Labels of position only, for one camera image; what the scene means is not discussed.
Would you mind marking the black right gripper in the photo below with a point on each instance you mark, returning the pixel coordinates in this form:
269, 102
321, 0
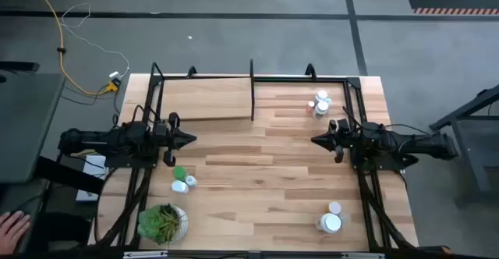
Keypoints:
340, 142

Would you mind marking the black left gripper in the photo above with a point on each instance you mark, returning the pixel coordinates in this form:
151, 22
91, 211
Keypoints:
170, 140

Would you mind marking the white bottle with barcode label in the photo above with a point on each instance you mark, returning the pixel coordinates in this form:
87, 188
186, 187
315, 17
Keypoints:
322, 107

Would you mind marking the green-capped medicine bottle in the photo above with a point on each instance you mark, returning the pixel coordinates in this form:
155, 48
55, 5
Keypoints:
179, 172

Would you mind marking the small orange bottle white cap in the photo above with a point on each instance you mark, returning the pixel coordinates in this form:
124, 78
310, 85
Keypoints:
310, 106

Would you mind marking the small white bottle teal label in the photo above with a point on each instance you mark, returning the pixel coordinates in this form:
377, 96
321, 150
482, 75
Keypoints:
191, 180

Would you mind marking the white-capped white medicine bottle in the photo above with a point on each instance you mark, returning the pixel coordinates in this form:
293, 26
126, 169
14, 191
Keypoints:
321, 95

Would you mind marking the small yellow medicine bottle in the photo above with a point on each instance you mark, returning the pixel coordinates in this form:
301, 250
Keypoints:
335, 207

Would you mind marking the large white medicine bottle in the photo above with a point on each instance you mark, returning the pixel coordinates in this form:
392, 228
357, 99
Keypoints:
330, 223

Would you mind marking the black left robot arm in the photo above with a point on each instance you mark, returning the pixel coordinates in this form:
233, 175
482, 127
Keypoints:
97, 140

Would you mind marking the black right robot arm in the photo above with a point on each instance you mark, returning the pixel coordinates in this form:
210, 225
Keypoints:
409, 142

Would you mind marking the plain white medicine bottle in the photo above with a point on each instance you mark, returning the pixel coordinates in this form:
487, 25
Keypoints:
179, 186

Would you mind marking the yellow plug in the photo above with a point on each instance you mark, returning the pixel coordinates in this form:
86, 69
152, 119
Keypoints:
113, 86

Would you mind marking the green succulent in white pot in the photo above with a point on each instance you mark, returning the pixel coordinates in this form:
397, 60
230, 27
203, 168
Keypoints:
156, 224

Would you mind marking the white power adapter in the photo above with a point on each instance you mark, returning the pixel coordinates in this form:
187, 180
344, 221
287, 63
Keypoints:
114, 74

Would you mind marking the white box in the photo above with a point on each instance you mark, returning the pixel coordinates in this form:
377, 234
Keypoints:
86, 196
94, 169

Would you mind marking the black diagonal bar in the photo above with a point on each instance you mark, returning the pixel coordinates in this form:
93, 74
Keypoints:
66, 175

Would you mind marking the grey desk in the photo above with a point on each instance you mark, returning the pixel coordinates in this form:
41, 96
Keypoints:
27, 126

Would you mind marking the black flat bar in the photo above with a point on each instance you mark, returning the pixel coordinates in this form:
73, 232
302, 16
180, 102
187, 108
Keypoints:
17, 66

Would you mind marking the person's hand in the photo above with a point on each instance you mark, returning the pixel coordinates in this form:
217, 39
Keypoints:
11, 228

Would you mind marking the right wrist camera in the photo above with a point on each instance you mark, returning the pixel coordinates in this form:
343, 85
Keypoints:
344, 125

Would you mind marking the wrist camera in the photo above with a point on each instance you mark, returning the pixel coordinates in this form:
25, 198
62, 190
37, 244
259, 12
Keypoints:
160, 128
344, 125

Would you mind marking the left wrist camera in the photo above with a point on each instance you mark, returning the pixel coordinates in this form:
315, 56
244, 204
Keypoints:
160, 128

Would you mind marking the wooden shelf with black frame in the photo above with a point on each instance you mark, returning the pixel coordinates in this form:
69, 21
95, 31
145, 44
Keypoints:
206, 99

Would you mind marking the black desk frame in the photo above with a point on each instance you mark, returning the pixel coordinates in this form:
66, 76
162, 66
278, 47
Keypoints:
460, 111

